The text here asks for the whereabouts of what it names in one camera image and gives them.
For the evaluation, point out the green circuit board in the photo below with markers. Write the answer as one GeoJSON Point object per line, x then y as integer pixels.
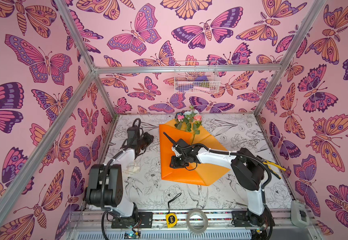
{"type": "Point", "coordinates": [131, 235]}

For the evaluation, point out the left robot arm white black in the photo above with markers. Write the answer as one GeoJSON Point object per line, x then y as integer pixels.
{"type": "Point", "coordinates": [105, 186]}

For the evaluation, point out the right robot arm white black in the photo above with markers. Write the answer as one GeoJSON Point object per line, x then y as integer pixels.
{"type": "Point", "coordinates": [250, 171]}

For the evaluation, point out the grey plastic clamp device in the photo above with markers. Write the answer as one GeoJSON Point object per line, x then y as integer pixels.
{"type": "Point", "coordinates": [299, 216]}

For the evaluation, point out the clear tape roll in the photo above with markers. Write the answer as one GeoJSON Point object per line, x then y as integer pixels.
{"type": "Point", "coordinates": [197, 222]}

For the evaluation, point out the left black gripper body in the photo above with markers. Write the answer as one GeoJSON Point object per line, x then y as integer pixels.
{"type": "Point", "coordinates": [138, 144]}

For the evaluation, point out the small pink fake rose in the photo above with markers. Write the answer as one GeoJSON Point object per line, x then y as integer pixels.
{"type": "Point", "coordinates": [179, 125]}

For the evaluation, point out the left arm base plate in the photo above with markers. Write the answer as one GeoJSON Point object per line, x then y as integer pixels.
{"type": "Point", "coordinates": [145, 219]}

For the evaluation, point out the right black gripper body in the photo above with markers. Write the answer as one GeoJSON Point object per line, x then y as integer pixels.
{"type": "Point", "coordinates": [178, 159]}

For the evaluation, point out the white wire basket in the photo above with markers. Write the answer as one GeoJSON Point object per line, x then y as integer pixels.
{"type": "Point", "coordinates": [197, 79]}

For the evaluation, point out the orange wrapping paper sheet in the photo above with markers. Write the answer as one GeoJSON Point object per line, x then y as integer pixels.
{"type": "Point", "coordinates": [177, 169]}

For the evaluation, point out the yellow tape measure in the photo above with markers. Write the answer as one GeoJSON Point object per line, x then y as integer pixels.
{"type": "Point", "coordinates": [171, 218]}

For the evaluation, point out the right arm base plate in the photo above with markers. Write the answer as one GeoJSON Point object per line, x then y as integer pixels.
{"type": "Point", "coordinates": [249, 219]}

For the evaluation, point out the white fake rose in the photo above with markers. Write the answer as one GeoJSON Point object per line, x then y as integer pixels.
{"type": "Point", "coordinates": [189, 118]}

